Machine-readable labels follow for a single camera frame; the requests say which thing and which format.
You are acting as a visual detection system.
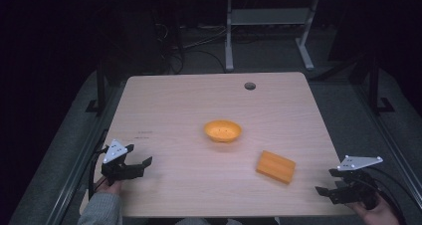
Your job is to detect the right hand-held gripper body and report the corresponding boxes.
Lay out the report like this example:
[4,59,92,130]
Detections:
[329,154,384,210]

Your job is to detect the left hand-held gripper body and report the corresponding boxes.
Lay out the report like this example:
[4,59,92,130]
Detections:
[101,138,145,187]

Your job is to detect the orange ridged block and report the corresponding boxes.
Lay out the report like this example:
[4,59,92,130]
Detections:
[255,149,297,186]

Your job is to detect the orange bowl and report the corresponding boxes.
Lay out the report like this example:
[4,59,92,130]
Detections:
[203,118,243,144]

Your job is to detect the person's right hand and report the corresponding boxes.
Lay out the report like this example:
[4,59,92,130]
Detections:
[344,194,401,225]

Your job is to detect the person's left hand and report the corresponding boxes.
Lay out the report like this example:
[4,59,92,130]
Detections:
[94,176,122,196]

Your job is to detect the black metal stand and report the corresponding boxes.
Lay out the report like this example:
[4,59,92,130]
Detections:
[366,56,396,115]
[85,61,109,115]

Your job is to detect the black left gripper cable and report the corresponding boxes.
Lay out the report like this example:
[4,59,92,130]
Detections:
[87,144,110,200]

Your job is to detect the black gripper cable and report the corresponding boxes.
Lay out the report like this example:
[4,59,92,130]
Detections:
[366,166,422,225]
[87,144,110,200]

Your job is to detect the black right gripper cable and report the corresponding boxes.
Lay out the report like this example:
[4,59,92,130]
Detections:
[366,166,422,225]

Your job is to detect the black floor cables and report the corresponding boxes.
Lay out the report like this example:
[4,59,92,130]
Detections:
[153,21,231,75]

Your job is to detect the white metal desk frame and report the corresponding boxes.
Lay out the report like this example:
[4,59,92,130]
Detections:
[212,0,322,73]

